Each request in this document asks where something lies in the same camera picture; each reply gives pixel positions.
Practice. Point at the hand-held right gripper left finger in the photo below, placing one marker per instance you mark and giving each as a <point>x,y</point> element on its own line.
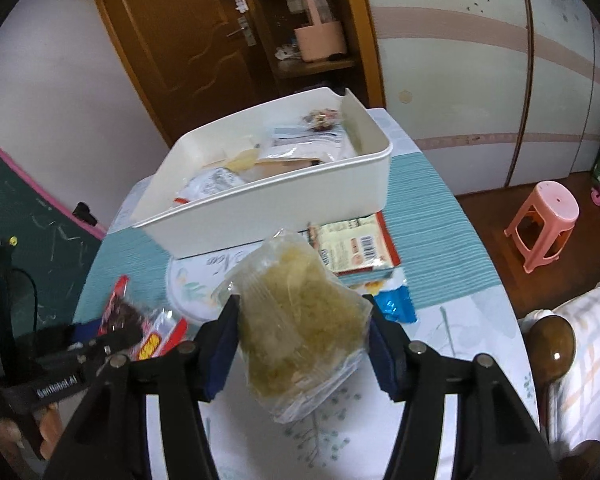
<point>221,347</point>

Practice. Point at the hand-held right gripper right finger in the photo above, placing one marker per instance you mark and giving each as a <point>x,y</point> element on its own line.
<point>382,360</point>

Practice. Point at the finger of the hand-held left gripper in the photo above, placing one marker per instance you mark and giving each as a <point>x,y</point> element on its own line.
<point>117,342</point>
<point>82,332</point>

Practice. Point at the dark red snack packet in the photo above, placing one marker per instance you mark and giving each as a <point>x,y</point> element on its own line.
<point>121,310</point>

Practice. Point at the clear packet of yellow crisps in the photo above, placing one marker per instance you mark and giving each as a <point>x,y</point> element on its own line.
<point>295,320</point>

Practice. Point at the white plastic storage bin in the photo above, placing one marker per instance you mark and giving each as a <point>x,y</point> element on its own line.
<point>280,210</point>

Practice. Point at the person's left hand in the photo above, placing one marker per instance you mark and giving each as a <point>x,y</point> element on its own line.
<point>50,425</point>

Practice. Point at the red and yellow snack packet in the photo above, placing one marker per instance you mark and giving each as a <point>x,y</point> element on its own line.
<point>156,341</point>

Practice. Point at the red packet with white label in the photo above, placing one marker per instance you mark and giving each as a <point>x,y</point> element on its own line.
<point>352,247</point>

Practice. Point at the black clip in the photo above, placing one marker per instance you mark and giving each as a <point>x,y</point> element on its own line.
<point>85,213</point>

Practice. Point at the white and red snack packet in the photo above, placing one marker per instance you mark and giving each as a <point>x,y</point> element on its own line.
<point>207,186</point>

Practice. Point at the round wooden bedpost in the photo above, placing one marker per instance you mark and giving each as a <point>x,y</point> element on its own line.
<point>552,347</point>

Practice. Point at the checkered blanket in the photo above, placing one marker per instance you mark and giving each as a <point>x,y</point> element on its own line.
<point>590,360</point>

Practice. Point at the translucent white snack packet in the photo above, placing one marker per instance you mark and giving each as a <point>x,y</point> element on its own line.
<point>305,151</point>

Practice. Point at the light blue snack packet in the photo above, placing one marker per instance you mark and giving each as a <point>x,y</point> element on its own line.
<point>302,133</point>

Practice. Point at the pink plastic stool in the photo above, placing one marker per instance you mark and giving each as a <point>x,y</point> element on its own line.
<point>552,205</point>

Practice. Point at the colourful candy packet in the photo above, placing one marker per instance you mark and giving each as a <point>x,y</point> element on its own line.
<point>322,119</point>

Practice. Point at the round beige sticker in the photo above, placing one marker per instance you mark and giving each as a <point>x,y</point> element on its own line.
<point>405,97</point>

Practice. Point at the pale sliding-door wardrobe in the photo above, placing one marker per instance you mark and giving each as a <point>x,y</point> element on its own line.
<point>480,85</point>

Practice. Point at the brown wooden door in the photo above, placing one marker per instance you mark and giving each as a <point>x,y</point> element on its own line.
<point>170,50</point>

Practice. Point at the small white toys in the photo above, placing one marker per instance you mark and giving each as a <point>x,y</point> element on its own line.
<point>286,52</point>

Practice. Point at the wooden shelf cabinet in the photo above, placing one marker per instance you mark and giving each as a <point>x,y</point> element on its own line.
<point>365,50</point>

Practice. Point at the pink plastic basket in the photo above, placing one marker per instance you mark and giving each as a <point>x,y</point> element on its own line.
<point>322,40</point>

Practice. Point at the white door ornament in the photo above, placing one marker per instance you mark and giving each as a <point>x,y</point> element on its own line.
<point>240,4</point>

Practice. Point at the grey appliance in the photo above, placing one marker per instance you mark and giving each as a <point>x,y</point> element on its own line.
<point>300,5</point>

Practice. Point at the green chalkboard with pink frame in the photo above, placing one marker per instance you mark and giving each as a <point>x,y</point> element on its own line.
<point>35,220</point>

